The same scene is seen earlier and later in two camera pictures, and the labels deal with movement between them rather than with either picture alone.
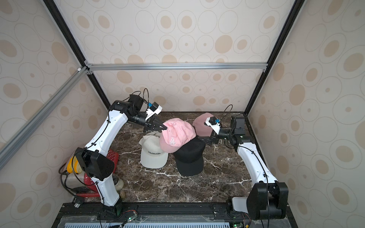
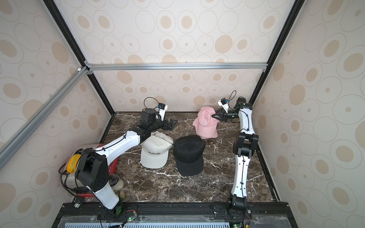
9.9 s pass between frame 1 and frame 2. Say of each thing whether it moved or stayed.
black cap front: stayed
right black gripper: moved
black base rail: stayed
